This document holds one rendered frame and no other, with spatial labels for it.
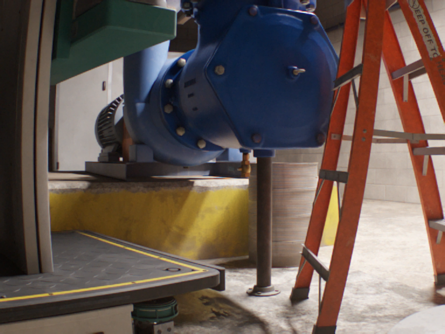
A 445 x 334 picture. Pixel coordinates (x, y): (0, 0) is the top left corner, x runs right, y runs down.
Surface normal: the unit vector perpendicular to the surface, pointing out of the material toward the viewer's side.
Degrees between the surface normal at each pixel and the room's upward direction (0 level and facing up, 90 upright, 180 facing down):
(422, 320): 0
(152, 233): 90
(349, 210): 87
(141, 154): 90
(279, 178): 90
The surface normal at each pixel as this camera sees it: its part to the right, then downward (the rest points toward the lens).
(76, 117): 0.40, 0.00
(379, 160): -0.91, 0.01
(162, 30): 0.68, 0.00
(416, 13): 0.01, -0.06
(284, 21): 0.39, -0.27
